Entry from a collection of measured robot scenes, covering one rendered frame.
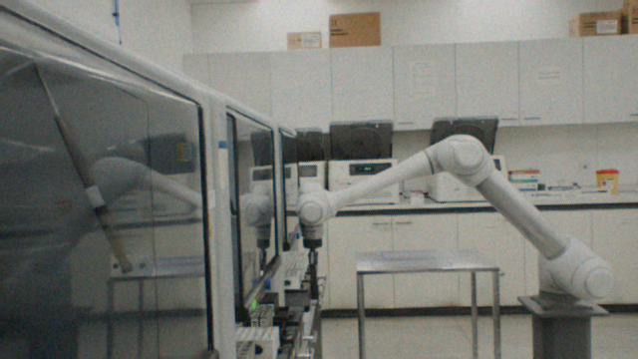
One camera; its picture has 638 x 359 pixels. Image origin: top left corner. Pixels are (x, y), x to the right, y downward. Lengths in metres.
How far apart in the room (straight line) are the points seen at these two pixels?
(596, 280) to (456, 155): 0.63
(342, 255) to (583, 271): 2.66
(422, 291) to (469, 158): 2.75
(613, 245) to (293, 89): 2.82
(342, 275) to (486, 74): 2.03
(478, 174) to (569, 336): 0.76
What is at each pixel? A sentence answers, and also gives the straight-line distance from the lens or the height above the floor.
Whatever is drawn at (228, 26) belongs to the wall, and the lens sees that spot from 5.26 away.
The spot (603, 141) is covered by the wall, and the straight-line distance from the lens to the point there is 5.50.
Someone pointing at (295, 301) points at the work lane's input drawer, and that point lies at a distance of 2.12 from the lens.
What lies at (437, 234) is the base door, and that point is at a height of 0.66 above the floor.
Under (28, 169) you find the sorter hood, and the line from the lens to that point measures 0.47.
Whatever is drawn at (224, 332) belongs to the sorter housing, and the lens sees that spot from 1.14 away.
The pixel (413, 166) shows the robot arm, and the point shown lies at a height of 1.26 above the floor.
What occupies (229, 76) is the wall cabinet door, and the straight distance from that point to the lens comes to 4.83.
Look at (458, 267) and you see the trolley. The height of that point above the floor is 0.82.
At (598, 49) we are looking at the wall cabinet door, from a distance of 5.17.
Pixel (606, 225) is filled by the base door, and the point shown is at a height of 0.69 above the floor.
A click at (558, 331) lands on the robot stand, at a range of 2.35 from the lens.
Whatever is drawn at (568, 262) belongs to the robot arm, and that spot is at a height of 0.92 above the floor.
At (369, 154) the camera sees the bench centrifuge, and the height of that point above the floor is 1.31.
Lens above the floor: 1.31
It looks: 3 degrees down
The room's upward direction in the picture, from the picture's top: 2 degrees counter-clockwise
